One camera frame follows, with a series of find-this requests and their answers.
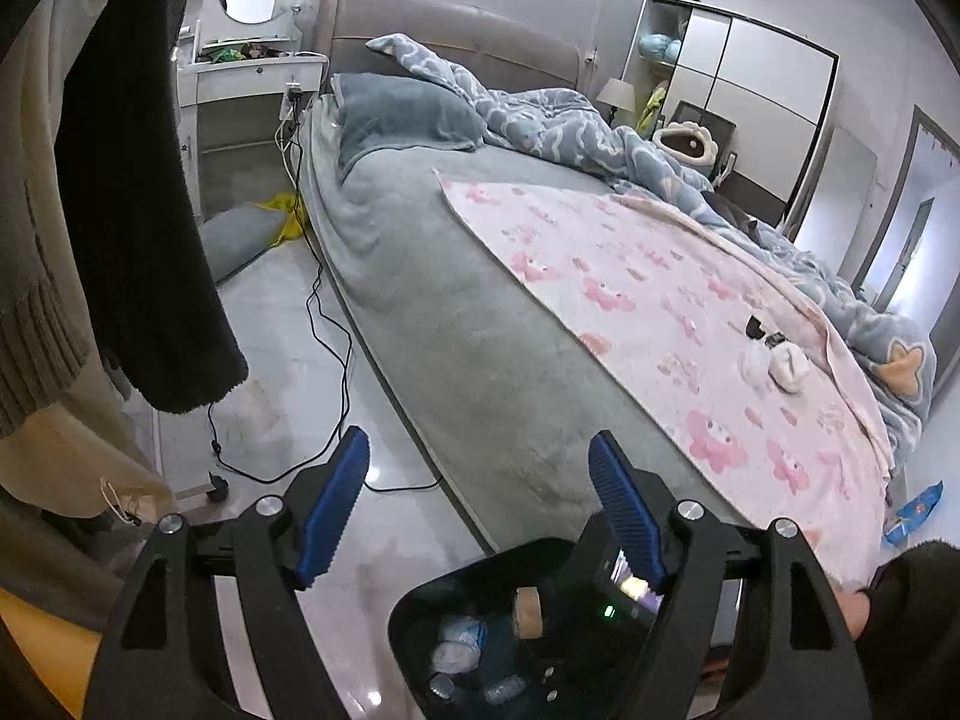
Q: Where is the black chair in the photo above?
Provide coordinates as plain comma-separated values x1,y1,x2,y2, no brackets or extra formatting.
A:
671,100,740,173

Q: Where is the yellow green plush toy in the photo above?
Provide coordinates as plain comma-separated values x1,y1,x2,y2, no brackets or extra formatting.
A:
637,86,668,132

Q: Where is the yellow cloth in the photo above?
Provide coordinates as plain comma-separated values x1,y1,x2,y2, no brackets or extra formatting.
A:
0,585,102,691

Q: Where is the white clothes rack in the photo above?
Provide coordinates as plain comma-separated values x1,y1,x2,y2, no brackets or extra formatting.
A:
154,420,230,511

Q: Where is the black floor cable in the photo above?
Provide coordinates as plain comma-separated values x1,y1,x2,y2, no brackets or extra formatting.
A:
206,270,443,492

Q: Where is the dark blue trash bin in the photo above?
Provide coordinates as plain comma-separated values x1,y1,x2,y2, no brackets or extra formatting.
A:
386,536,676,720

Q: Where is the grey blue pillow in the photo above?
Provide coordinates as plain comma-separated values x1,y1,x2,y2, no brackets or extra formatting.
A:
330,73,485,170

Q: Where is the small white tissue wad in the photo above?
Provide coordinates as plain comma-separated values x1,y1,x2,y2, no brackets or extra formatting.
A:
739,345,773,387

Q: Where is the black hanging garment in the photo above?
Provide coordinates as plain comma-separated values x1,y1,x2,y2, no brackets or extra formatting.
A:
56,0,250,415

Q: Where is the large white tissue wad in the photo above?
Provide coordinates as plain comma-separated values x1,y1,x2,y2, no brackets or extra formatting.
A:
769,345,809,392

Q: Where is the blue floor packet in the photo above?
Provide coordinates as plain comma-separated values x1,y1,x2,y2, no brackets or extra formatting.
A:
885,480,946,548

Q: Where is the white dressing table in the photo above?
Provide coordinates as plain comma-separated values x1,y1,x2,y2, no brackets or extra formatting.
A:
174,0,331,218

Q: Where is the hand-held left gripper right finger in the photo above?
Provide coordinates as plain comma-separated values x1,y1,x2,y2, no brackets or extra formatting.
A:
587,431,875,720

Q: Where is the white wardrobe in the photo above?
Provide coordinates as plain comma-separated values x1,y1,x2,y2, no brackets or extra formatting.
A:
621,0,839,230

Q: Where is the grey upholstered bed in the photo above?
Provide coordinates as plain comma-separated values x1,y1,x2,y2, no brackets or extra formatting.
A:
300,0,938,593

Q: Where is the blue white packet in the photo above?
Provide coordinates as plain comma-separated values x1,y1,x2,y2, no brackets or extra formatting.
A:
439,615,488,650

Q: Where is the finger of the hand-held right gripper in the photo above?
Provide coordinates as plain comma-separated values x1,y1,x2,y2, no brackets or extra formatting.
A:
525,634,616,702

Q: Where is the cream hanging garment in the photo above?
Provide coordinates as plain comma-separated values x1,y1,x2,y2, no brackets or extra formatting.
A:
0,360,177,518

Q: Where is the yellow bag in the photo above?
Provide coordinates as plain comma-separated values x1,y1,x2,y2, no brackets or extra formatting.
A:
255,191,310,245

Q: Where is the person's right forearm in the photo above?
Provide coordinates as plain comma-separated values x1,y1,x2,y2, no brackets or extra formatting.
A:
832,536,960,720

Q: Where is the clear plastic bag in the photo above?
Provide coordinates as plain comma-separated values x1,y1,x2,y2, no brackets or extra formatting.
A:
433,641,481,674

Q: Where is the olive knit sweater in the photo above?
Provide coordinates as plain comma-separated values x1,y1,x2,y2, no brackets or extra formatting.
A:
0,15,128,440

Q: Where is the dark grey cat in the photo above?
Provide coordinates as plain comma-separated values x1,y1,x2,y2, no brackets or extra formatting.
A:
701,191,758,230

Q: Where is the pink printed blanket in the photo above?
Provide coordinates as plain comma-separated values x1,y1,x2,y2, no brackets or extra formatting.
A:
435,180,897,590

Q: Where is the grey door frame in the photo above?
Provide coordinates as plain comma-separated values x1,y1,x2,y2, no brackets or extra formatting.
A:
851,105,960,376

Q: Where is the brown tape roll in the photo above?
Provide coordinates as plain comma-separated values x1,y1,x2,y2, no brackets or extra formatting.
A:
512,587,565,635

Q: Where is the cream plush pet bed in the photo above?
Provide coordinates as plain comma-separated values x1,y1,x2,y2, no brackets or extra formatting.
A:
651,120,725,170

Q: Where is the blue patterned duvet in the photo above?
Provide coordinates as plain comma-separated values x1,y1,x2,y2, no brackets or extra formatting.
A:
366,34,938,421

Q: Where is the table lamp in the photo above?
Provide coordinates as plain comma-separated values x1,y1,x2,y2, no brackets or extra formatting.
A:
596,77,638,128

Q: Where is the grey floor cushion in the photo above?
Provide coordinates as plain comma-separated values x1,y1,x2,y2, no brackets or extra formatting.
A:
199,206,290,286

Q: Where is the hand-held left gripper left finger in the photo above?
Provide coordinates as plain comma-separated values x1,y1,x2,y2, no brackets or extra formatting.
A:
86,426,370,720

